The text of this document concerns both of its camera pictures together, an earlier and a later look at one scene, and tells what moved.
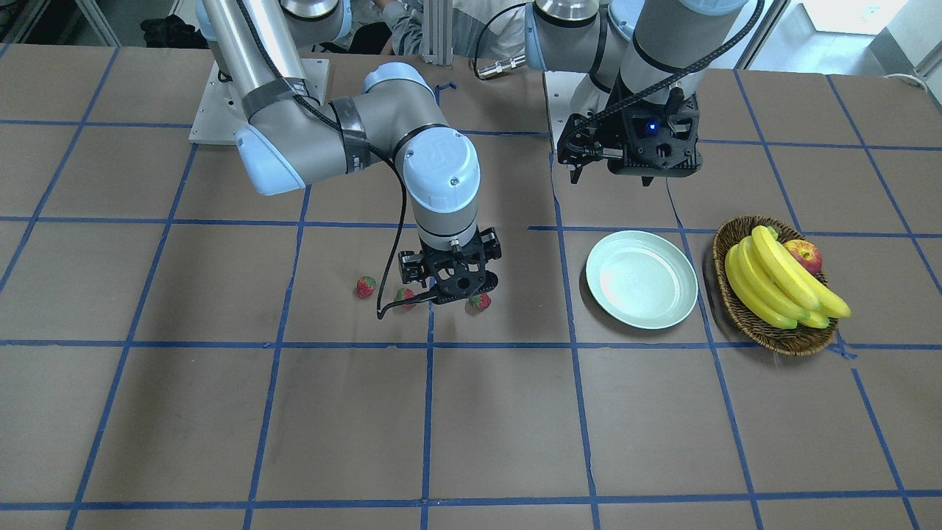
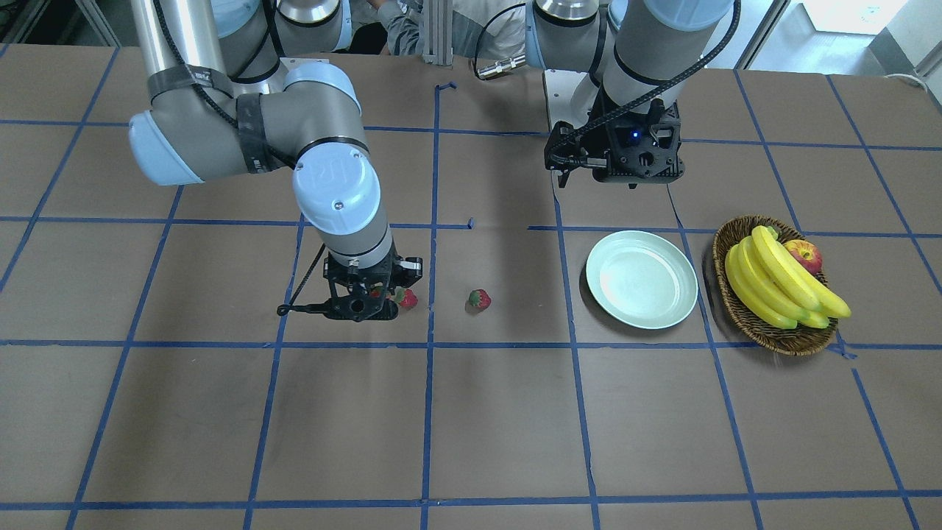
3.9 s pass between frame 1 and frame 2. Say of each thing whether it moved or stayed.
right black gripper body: moved
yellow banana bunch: stayed
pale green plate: stayed
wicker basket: stayed
